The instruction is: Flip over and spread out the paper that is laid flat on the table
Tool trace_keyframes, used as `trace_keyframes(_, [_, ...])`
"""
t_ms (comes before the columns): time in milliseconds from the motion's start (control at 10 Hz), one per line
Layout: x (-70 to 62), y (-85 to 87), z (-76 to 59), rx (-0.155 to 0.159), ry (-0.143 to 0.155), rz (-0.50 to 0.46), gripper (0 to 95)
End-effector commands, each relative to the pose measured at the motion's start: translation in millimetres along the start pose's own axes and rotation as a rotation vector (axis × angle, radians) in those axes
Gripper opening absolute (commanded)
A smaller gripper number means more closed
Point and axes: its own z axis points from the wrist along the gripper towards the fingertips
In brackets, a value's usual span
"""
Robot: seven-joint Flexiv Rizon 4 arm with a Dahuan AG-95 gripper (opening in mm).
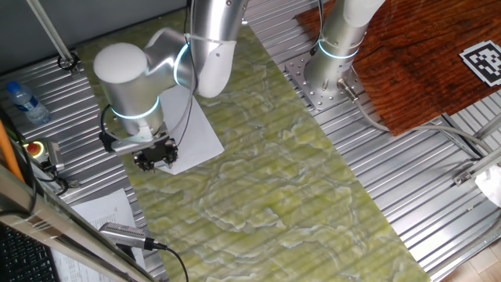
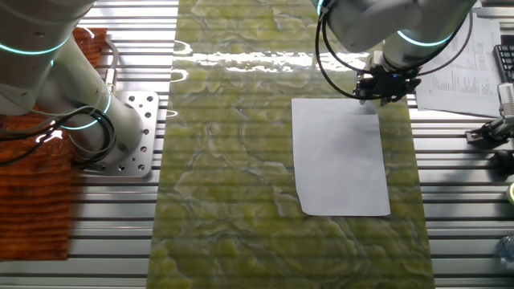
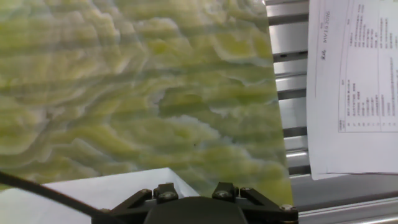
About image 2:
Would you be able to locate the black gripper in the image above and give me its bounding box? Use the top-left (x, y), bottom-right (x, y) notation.
top-left (353, 71), bottom-right (422, 108)

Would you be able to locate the printed white paper sheet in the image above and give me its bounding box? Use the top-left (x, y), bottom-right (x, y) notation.
top-left (415, 11), bottom-right (503, 118)

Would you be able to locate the black keyboard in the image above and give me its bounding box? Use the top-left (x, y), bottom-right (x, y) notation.
top-left (492, 35), bottom-right (514, 83)

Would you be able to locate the black round knob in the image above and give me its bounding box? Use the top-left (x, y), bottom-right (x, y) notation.
top-left (489, 149), bottom-right (514, 177)

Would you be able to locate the green marble pattern mat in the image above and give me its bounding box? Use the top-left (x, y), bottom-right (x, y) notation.
top-left (146, 0), bottom-right (437, 289)

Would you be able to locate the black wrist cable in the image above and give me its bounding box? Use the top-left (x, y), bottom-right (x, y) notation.
top-left (315, 0), bottom-right (475, 101)

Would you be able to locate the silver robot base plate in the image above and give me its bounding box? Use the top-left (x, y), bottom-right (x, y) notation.
top-left (75, 90), bottom-right (161, 178)

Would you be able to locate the grey base cable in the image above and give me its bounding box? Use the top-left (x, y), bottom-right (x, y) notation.
top-left (104, 38), bottom-right (120, 94)

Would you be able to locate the black arm base cable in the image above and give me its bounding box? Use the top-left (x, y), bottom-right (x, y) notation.
top-left (0, 100), bottom-right (118, 165)

